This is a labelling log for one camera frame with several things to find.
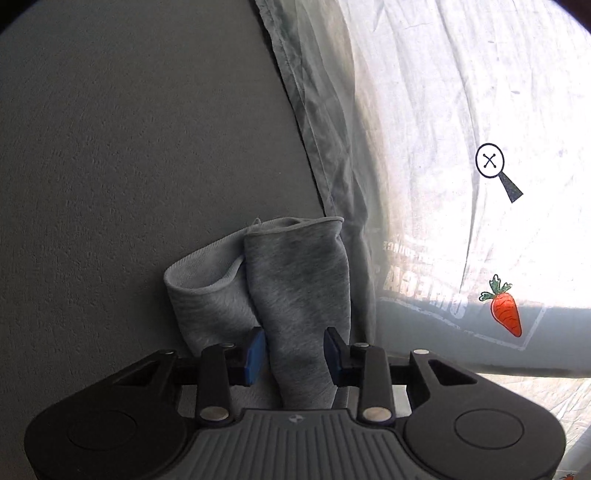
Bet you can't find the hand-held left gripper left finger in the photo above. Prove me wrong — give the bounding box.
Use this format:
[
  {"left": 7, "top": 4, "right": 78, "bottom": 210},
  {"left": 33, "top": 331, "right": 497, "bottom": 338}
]
[{"left": 99, "top": 327, "right": 267, "bottom": 426}]

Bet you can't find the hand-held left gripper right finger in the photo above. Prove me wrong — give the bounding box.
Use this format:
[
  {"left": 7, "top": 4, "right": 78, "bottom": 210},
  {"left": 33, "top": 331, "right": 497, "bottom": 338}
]
[{"left": 323, "top": 327, "right": 485, "bottom": 426}]

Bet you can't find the grey heather garment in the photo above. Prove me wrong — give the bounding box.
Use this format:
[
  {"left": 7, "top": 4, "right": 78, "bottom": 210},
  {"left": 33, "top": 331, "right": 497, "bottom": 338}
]
[{"left": 164, "top": 216, "right": 379, "bottom": 411}]

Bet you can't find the white printed curtain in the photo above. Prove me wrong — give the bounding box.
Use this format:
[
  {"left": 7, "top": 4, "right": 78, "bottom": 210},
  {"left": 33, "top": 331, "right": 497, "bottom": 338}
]
[{"left": 252, "top": 0, "right": 591, "bottom": 480}]

